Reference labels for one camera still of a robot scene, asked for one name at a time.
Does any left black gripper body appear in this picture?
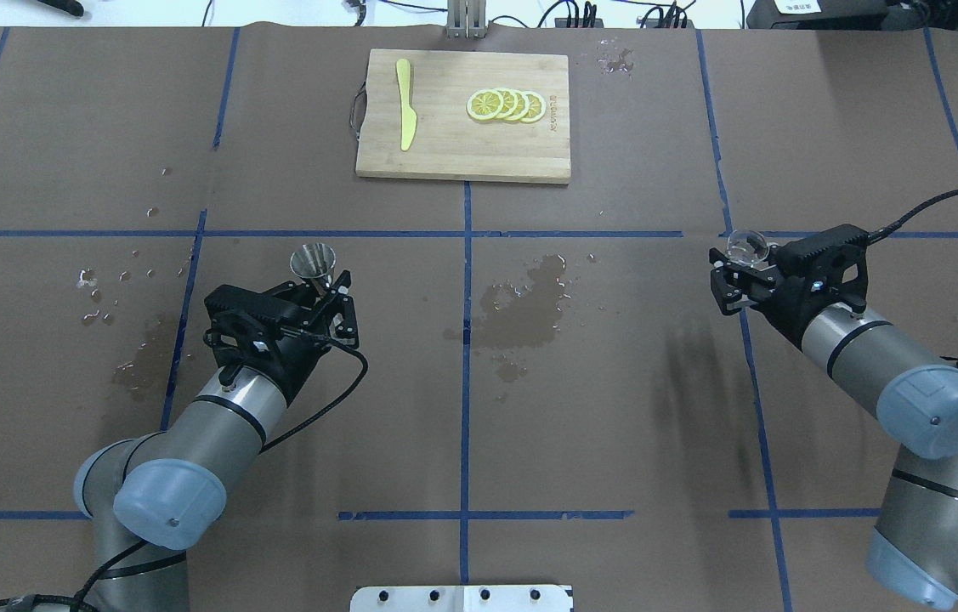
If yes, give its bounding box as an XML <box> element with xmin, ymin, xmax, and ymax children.
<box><xmin>203</xmin><ymin>282</ymin><xmax>330</xmax><ymax>405</ymax></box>

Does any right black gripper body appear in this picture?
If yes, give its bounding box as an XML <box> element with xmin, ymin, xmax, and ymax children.
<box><xmin>755</xmin><ymin>224</ymin><xmax>870</xmax><ymax>348</ymax></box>

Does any black monitor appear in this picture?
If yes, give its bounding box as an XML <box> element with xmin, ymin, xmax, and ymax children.
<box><xmin>745</xmin><ymin>1</ymin><xmax>929</xmax><ymax>31</ymax></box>

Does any yellow plastic knife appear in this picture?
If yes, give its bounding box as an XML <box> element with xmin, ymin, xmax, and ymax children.
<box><xmin>394</xmin><ymin>58</ymin><xmax>419</xmax><ymax>152</ymax></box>

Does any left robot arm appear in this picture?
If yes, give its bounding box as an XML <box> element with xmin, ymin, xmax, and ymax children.
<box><xmin>0</xmin><ymin>270</ymin><xmax>367</xmax><ymax>611</ymax></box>

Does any steel jigger shaker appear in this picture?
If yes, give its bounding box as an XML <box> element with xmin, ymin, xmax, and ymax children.
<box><xmin>289</xmin><ymin>241</ymin><xmax>337</xmax><ymax>296</ymax></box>

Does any aluminium frame post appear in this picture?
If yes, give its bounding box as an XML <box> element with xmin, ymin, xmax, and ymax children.
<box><xmin>446</xmin><ymin>0</ymin><xmax>489</xmax><ymax>39</ymax></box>

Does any clear glass measuring cup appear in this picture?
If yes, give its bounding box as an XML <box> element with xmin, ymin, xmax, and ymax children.
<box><xmin>723</xmin><ymin>231</ymin><xmax>773</xmax><ymax>269</ymax></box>

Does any lemon slice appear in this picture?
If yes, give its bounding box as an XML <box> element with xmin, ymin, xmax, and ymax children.
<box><xmin>505</xmin><ymin>90</ymin><xmax>530</xmax><ymax>122</ymax></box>
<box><xmin>496</xmin><ymin>87</ymin><xmax>522</xmax><ymax>120</ymax></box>
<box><xmin>518</xmin><ymin>92</ymin><xmax>547</xmax><ymax>124</ymax></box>
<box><xmin>466</xmin><ymin>88</ymin><xmax>505</xmax><ymax>122</ymax></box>

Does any bamboo cutting board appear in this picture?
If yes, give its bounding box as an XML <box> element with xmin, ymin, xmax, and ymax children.
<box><xmin>355</xmin><ymin>48</ymin><xmax>572</xmax><ymax>184</ymax></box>

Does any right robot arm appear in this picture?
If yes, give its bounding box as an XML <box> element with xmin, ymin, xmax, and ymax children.
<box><xmin>708</xmin><ymin>224</ymin><xmax>958</xmax><ymax>611</ymax></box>

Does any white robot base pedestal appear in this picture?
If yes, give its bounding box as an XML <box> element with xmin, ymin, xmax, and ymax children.
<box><xmin>348</xmin><ymin>584</ymin><xmax>575</xmax><ymax>611</ymax></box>

